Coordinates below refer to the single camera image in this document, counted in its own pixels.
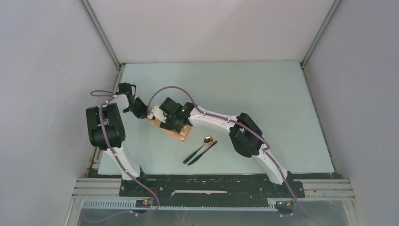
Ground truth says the black table knife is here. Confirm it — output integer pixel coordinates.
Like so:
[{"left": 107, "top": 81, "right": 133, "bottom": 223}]
[{"left": 188, "top": 141, "right": 218, "bottom": 165}]

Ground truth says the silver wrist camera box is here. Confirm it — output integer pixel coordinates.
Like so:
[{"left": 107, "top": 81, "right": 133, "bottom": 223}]
[{"left": 147, "top": 105, "right": 167, "bottom": 123}]

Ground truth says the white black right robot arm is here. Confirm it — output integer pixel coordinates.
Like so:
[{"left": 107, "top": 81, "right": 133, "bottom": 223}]
[{"left": 148, "top": 98, "right": 293, "bottom": 197}]

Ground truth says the left aluminium corner post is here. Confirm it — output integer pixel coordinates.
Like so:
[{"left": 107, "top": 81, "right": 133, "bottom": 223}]
[{"left": 79, "top": 0, "right": 121, "bottom": 70}]

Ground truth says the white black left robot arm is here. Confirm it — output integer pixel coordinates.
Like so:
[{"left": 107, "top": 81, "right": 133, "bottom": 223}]
[{"left": 86, "top": 82, "right": 149, "bottom": 196}]

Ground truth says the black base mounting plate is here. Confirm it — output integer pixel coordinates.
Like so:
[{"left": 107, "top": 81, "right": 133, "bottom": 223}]
[{"left": 120, "top": 174, "right": 304, "bottom": 199}]

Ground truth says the left side aluminium rail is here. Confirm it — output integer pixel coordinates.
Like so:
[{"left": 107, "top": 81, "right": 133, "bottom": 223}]
[{"left": 88, "top": 63, "right": 126, "bottom": 170}]

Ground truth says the aluminium corner post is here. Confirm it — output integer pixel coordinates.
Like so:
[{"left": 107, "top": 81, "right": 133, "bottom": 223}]
[
  {"left": 300, "top": 0, "right": 343, "bottom": 69},
  {"left": 79, "top": 0, "right": 121, "bottom": 70}
]

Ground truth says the aluminium front frame rail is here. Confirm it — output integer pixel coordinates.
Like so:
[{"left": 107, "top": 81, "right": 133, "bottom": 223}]
[{"left": 72, "top": 178, "right": 356, "bottom": 201}]

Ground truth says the grey slotted cable duct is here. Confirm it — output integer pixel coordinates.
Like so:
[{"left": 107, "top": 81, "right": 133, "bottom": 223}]
[{"left": 81, "top": 199, "right": 277, "bottom": 211}]

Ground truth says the peach satin napkin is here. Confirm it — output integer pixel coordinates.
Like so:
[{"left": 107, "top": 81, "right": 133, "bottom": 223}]
[{"left": 145, "top": 118, "right": 192, "bottom": 142}]

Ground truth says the gold spoon dark handle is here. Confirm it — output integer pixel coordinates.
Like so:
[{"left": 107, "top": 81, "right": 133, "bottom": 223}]
[{"left": 183, "top": 136, "right": 213, "bottom": 164}]

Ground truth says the right aluminium corner post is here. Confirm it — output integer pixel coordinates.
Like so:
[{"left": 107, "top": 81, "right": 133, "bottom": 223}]
[{"left": 300, "top": 0, "right": 343, "bottom": 69}]

